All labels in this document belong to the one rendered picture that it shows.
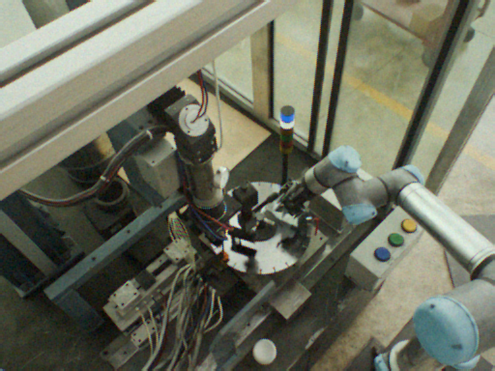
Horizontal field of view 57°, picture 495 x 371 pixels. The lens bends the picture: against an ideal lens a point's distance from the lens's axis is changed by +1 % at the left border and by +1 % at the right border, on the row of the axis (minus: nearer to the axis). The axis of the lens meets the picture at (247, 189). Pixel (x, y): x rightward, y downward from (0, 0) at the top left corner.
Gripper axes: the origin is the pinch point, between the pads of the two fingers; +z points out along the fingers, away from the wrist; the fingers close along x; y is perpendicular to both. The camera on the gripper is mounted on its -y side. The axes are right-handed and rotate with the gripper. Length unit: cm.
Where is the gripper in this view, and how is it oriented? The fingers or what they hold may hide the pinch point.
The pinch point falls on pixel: (278, 207)
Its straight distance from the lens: 142.1
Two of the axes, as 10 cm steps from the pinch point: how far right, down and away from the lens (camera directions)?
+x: 7.5, 6.5, 1.1
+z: -4.9, 4.4, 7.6
